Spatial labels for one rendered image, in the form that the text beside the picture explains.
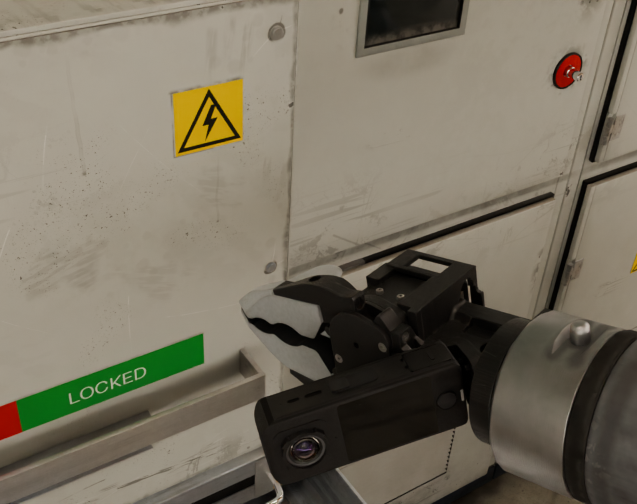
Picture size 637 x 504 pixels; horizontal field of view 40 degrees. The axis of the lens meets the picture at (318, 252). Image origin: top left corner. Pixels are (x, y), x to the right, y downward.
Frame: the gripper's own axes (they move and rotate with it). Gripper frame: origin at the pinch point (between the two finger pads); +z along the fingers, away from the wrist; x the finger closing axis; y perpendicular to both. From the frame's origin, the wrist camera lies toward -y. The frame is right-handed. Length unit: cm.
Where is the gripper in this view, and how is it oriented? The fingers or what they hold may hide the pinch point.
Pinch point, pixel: (247, 314)
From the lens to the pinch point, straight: 59.7
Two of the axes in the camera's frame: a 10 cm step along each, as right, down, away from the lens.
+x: -1.6, -8.8, -4.4
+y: 6.7, -4.3, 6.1
